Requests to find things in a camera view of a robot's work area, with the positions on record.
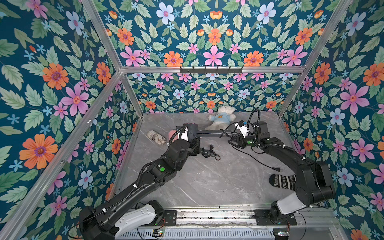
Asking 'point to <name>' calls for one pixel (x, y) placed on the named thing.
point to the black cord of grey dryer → (217, 156)
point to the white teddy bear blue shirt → (224, 115)
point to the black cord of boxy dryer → (275, 168)
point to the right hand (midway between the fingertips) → (234, 137)
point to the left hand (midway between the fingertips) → (196, 138)
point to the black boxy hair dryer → (191, 130)
